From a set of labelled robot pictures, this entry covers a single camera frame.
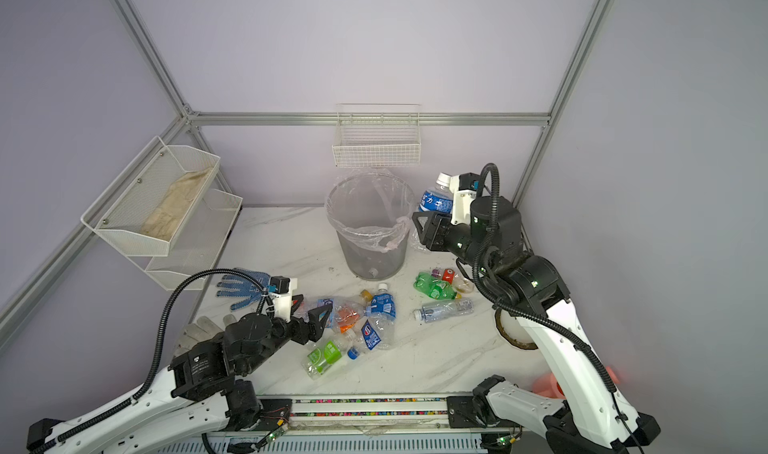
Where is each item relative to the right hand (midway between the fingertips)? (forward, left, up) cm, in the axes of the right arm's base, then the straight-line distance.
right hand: (417, 215), depth 59 cm
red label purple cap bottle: (+11, -11, -39) cm, 42 cm away
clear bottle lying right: (0, -10, -42) cm, 43 cm away
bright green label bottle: (-17, +25, -38) cm, 48 cm away
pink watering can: (-23, -31, -34) cm, 51 cm away
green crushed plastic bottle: (+6, -8, -40) cm, 42 cm away
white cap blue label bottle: (-1, +9, -39) cm, 40 cm away
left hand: (-10, +23, -20) cm, 32 cm away
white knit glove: (-7, +63, -42) cm, 76 cm away
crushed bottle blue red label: (-10, +9, -35) cm, 38 cm away
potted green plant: (-7, -29, -40) cm, 50 cm away
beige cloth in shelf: (+16, +65, -12) cm, 68 cm away
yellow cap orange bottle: (-2, +19, -39) cm, 44 cm away
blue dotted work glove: (+8, +55, -42) cm, 70 cm away
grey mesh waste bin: (+13, +15, -34) cm, 40 cm away
